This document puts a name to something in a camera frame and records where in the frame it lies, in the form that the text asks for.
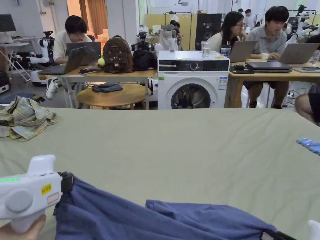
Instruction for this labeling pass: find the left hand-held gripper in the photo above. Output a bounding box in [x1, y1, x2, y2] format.
[0, 155, 74, 233]

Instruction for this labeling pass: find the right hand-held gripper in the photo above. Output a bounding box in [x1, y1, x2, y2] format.
[261, 220, 320, 240]

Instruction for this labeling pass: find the dark blue shirt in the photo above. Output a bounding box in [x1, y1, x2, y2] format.
[53, 176, 278, 240]

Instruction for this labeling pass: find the person's left hand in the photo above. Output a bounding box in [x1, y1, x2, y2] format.
[0, 214, 47, 240]

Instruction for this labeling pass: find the crumpled plaid garment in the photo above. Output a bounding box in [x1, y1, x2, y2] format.
[0, 96, 60, 142]

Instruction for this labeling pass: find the round wooden table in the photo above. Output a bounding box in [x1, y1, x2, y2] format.
[77, 83, 151, 110]

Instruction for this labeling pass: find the bed with pale green sheet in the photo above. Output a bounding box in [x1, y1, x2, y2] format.
[0, 107, 320, 240]

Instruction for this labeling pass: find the white robot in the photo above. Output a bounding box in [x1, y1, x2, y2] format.
[287, 4, 320, 43]
[13, 30, 56, 87]

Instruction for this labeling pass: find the white table with monitor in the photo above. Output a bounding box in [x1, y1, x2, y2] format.
[0, 14, 38, 83]

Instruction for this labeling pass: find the wooden desk with backpacks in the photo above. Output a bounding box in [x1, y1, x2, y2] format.
[37, 35, 159, 110]

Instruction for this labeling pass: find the wooden desk with laptops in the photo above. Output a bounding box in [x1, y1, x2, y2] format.
[228, 40, 320, 108]

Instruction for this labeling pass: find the white washing machine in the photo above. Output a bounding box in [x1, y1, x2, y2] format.
[157, 37, 230, 110]

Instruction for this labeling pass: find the office chair with grey garment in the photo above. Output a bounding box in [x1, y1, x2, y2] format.
[159, 24, 180, 52]

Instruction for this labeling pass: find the black banner stand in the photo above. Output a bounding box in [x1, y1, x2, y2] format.
[194, 13, 223, 51]

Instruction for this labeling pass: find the group of people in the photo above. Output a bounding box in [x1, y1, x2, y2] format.
[237, 8, 262, 33]

